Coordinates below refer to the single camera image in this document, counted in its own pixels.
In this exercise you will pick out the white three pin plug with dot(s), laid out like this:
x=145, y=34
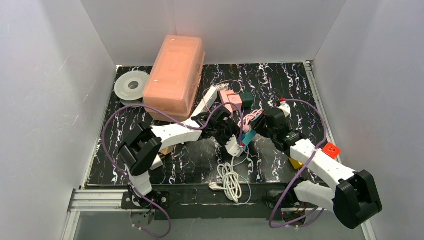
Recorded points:
x=215, y=187

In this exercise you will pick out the pink cube socket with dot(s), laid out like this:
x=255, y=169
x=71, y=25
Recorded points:
x=236, y=100

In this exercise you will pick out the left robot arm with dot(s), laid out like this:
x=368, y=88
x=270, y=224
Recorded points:
x=139, y=150

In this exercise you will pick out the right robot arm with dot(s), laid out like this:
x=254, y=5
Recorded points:
x=351, y=195

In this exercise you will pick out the teal power strip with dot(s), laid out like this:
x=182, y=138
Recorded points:
x=248, y=137

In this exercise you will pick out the grey filament spool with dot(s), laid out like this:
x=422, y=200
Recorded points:
x=130, y=86

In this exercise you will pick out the aluminium frame rail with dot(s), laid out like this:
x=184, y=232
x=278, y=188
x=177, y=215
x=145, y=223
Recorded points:
x=366, y=227

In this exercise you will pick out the red cube socket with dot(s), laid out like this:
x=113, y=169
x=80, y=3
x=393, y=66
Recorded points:
x=331, y=150

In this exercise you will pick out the pink plastic storage box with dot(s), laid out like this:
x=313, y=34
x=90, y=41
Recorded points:
x=174, y=80

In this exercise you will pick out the dark green cube socket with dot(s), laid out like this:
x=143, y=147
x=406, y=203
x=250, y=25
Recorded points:
x=247, y=100

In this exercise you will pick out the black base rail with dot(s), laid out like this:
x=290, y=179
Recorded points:
x=192, y=201

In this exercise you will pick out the white power strip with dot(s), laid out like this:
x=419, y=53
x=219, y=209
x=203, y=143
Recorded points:
x=207, y=101

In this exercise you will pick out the tan cube socket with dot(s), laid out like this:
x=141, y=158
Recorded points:
x=167, y=150

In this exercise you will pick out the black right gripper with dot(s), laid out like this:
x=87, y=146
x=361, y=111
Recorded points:
x=260, y=122

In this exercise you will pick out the yellow cube socket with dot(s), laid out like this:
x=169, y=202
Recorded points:
x=296, y=164

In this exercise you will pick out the white cube socket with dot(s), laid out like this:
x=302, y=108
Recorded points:
x=157, y=163

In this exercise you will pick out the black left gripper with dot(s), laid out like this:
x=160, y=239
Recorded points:
x=228, y=133

